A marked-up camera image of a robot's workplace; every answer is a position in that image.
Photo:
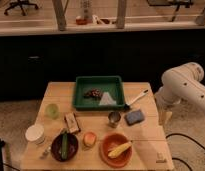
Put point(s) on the metal cup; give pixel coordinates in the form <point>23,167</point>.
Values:
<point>114,118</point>

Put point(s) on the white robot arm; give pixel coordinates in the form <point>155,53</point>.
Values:
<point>182,82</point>

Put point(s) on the dark grape bunch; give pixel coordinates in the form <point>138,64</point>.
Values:
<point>93,93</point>

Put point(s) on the green plastic tray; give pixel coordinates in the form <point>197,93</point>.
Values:
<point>111,84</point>

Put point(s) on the blue sponge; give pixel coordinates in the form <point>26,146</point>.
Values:
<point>134,117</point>

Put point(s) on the brown snack box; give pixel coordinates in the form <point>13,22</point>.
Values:
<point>71,122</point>

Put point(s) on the orange peach fruit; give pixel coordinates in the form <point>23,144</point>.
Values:
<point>89,139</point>

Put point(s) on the green plastic cup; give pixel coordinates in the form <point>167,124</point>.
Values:
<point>52,111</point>

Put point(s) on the metal spoon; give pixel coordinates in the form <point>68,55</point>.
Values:
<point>48,149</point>

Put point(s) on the orange clay bowl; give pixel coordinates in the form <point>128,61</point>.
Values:
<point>110,142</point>

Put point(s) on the red bowl on shelf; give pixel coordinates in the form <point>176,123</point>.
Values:
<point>80,21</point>

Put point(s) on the yellow corn cob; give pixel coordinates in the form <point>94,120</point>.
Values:
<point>114,153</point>

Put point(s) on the green cucumber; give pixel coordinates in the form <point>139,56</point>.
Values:
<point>64,146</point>

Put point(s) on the dark brown bowl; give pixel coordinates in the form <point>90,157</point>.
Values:
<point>71,149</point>

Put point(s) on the white paper cup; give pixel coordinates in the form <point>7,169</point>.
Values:
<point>35,134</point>

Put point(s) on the black tripod stand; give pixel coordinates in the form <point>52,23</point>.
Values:
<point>2,163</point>

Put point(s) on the white handled brush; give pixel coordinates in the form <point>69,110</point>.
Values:
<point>139,96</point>

